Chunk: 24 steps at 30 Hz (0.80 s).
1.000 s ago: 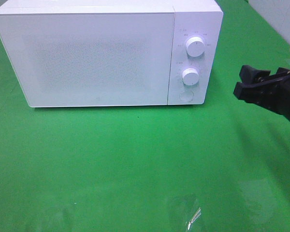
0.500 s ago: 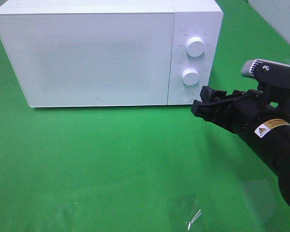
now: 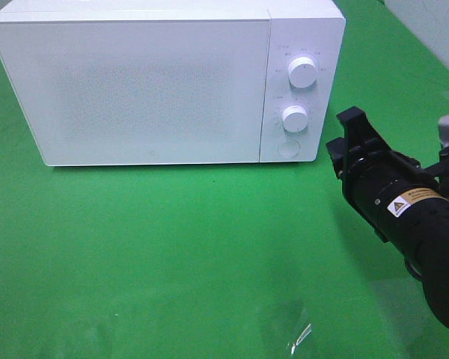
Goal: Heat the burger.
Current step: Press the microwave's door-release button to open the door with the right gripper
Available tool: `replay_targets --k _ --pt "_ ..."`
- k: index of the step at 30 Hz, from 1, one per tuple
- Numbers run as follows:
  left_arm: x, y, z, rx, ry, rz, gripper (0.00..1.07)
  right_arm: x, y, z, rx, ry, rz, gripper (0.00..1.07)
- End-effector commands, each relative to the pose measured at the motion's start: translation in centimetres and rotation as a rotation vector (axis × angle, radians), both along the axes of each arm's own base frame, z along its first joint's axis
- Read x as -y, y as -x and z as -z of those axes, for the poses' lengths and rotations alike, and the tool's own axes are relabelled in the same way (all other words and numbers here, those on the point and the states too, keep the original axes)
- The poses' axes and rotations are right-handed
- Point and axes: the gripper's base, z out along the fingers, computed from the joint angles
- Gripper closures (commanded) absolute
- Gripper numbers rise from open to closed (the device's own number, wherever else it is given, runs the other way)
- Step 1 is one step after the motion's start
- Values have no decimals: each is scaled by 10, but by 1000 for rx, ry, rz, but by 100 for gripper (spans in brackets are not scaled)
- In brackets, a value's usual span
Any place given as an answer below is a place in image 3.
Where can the round white door button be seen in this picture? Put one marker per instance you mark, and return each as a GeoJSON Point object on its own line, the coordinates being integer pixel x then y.
{"type": "Point", "coordinates": [289, 149]}

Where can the white microwave knob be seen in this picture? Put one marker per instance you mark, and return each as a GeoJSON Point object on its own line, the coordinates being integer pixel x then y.
{"type": "Point", "coordinates": [302, 72]}
{"type": "Point", "coordinates": [295, 118]}

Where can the white microwave door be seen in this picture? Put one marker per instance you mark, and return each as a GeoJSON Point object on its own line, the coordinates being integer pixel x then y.
{"type": "Point", "coordinates": [137, 93]}

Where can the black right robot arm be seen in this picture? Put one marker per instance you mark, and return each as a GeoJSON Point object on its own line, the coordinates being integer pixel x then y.
{"type": "Point", "coordinates": [427, 259]}

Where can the upper white microwave knob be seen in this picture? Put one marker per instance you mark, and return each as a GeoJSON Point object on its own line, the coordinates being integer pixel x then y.
{"type": "Point", "coordinates": [302, 72]}

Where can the white microwave oven body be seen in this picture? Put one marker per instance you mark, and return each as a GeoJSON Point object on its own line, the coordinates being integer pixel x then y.
{"type": "Point", "coordinates": [296, 28]}

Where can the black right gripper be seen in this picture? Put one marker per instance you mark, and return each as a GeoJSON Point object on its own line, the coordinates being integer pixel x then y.
{"type": "Point", "coordinates": [391, 191]}

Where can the lower white microwave knob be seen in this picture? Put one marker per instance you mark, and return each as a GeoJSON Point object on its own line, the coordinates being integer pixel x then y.
{"type": "Point", "coordinates": [295, 118]}

